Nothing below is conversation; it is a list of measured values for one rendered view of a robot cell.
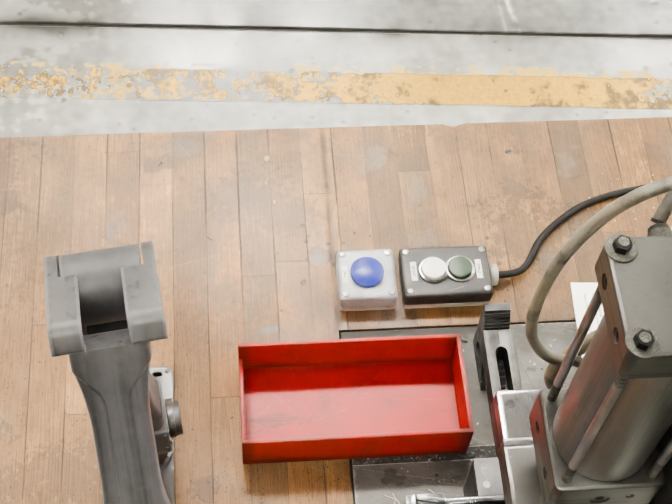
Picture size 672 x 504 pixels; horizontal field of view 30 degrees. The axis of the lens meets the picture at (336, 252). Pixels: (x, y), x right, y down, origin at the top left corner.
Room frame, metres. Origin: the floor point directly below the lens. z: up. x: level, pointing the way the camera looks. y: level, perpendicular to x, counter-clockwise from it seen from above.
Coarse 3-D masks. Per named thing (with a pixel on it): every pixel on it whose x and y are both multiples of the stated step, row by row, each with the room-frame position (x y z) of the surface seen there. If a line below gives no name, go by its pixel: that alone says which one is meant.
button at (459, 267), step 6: (456, 258) 0.78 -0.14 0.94; (462, 258) 0.78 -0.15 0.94; (450, 264) 0.77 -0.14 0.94; (456, 264) 0.77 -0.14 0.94; (462, 264) 0.77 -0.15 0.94; (468, 264) 0.77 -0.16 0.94; (450, 270) 0.76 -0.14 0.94; (456, 270) 0.76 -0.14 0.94; (462, 270) 0.77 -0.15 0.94; (468, 270) 0.77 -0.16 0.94; (456, 276) 0.76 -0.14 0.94; (462, 276) 0.76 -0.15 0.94; (468, 276) 0.76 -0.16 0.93
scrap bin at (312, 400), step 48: (432, 336) 0.66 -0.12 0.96; (240, 384) 0.60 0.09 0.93; (288, 384) 0.61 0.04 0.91; (336, 384) 0.62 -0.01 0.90; (384, 384) 0.62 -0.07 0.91; (432, 384) 0.63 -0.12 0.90; (288, 432) 0.55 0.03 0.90; (336, 432) 0.56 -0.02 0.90; (384, 432) 0.56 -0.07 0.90; (432, 432) 0.55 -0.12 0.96
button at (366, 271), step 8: (352, 264) 0.76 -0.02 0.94; (360, 264) 0.76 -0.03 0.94; (368, 264) 0.76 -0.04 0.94; (376, 264) 0.76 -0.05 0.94; (352, 272) 0.75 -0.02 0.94; (360, 272) 0.75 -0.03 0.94; (368, 272) 0.75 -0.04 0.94; (376, 272) 0.75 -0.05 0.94; (360, 280) 0.74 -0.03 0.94; (368, 280) 0.74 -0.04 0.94; (376, 280) 0.74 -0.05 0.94
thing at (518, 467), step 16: (496, 400) 0.51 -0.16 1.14; (512, 400) 0.51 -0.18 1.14; (528, 400) 0.51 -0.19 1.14; (496, 416) 0.50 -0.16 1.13; (512, 416) 0.49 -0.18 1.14; (496, 432) 0.48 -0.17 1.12; (512, 432) 0.47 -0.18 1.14; (528, 432) 0.48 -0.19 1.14; (512, 448) 0.44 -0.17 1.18; (528, 448) 0.44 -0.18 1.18; (512, 464) 0.43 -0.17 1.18; (528, 464) 0.43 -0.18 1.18; (512, 480) 0.41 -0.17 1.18; (528, 480) 0.41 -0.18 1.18; (512, 496) 0.40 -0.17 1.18; (528, 496) 0.40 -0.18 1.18
